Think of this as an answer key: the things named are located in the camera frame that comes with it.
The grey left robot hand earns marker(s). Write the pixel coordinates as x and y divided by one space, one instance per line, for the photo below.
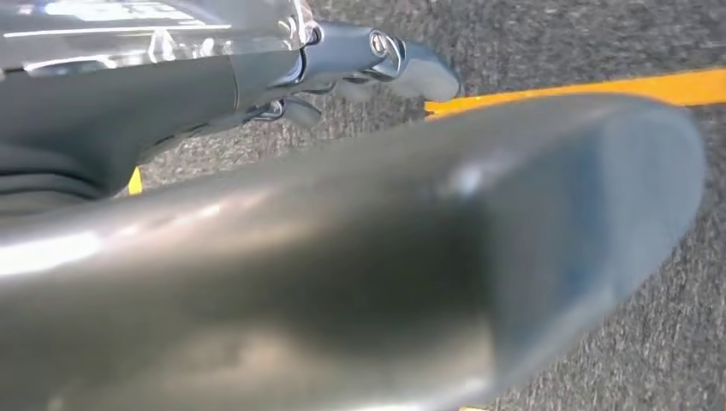
340 255

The yellow floor tape square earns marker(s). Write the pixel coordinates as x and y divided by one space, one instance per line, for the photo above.
624 88

